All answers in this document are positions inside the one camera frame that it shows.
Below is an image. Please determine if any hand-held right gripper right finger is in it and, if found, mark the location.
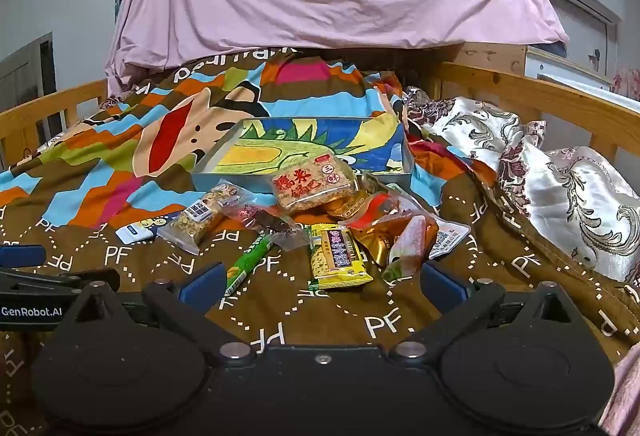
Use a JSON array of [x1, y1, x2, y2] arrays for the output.
[[392, 261, 588, 364]]

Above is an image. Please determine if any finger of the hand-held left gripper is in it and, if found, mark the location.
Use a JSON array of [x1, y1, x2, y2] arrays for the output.
[[0, 244, 47, 268], [0, 267, 121, 293]]

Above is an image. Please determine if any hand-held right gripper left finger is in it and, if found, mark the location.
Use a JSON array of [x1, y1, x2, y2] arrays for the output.
[[57, 261, 258, 364]]

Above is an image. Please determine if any green stick snack packet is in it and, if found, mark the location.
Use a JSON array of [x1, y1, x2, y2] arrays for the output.
[[225, 233, 276, 299]]

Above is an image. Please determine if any clear granola bar packet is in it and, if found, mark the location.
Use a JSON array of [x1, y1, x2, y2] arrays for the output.
[[157, 183, 246, 254]]

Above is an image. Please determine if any gold orange snack packet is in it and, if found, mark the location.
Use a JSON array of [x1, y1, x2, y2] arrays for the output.
[[345, 211, 441, 267]]

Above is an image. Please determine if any blue white snack packet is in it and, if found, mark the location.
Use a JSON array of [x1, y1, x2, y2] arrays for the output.
[[116, 213, 181, 244]]

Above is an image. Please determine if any clear dark dried fruit packet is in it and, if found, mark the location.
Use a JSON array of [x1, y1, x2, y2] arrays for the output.
[[222, 203, 311, 251]]

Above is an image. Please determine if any printed metal tray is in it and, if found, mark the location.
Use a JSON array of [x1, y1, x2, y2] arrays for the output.
[[192, 117, 416, 194]]

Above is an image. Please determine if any pink snack packet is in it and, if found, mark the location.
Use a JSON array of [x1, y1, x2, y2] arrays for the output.
[[382, 216, 432, 281]]

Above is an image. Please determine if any yellow green snack packet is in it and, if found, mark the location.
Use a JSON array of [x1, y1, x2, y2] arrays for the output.
[[307, 223, 373, 291]]

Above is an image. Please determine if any orange clear snack packet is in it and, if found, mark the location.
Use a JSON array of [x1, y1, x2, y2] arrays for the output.
[[320, 172, 436, 223]]

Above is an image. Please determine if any colourful printed blanket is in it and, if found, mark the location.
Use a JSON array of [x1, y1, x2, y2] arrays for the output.
[[0, 48, 640, 436]]

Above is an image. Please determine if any clear rice cracker packet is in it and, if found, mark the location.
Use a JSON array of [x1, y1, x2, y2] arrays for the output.
[[270, 155, 361, 215]]

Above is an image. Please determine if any grey door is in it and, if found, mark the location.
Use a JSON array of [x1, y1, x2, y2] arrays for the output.
[[0, 33, 56, 117]]

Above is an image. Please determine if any white cabinet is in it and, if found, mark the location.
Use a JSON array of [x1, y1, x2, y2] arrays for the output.
[[525, 46, 613, 91]]

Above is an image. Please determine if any pink floral cloth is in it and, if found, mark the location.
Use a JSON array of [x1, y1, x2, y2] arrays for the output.
[[612, 68, 640, 99]]

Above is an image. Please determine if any wooden bed frame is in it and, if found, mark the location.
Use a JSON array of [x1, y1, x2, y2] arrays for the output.
[[0, 43, 640, 181]]

